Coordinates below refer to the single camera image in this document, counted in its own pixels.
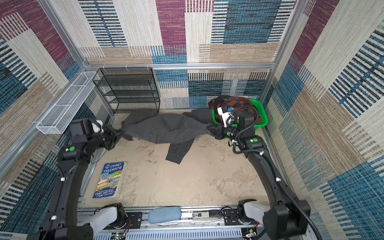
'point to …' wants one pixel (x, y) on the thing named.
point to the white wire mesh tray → (57, 119)
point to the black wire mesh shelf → (129, 90)
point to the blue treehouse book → (110, 182)
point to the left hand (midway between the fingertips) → (124, 127)
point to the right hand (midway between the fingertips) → (208, 129)
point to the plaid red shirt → (234, 101)
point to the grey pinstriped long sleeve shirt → (176, 130)
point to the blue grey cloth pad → (164, 214)
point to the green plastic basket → (258, 104)
